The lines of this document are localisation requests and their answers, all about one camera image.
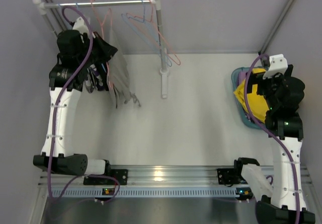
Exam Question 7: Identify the purple trousers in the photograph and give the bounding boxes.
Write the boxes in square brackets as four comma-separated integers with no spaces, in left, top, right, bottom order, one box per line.
[237,70,267,128]

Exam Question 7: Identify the grey beige garment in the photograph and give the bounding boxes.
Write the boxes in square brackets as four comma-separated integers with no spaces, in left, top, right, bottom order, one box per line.
[107,24,141,108]

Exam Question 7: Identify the yellow garment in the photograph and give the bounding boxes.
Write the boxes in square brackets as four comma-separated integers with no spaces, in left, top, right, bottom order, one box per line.
[232,67,270,124]

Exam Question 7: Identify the pink wire hanger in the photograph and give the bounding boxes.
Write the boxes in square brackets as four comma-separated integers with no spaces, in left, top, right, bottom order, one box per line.
[121,0,181,67]
[90,0,113,89]

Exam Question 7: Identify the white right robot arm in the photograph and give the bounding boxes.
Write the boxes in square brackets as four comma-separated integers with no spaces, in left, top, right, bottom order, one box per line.
[241,61,315,223]

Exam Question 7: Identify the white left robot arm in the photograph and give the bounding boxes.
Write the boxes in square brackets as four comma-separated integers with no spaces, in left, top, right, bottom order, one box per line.
[33,30,118,176]

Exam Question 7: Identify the black garment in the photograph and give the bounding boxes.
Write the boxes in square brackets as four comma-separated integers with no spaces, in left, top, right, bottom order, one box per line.
[94,63,109,91]

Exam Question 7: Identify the purple white patterned garment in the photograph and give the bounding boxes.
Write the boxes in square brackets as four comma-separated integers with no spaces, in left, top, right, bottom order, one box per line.
[85,67,105,93]

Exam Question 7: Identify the teal transparent plastic basin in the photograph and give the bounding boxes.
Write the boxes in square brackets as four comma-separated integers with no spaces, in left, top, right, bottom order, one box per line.
[231,67,267,129]

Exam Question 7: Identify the white clothes rack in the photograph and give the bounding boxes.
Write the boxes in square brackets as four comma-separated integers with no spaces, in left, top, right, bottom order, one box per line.
[32,0,170,99]

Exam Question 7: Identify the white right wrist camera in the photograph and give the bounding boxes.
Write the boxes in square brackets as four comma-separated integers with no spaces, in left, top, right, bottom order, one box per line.
[263,54,288,80]

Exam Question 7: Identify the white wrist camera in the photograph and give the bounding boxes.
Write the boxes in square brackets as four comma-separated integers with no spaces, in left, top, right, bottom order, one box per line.
[263,54,288,80]
[72,17,90,36]

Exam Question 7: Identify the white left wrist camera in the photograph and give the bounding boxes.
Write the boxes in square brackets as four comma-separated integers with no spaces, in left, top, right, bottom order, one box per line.
[72,17,90,36]

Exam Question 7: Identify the aluminium mounting rail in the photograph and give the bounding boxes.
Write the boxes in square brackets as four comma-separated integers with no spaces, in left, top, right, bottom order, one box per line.
[51,165,248,198]

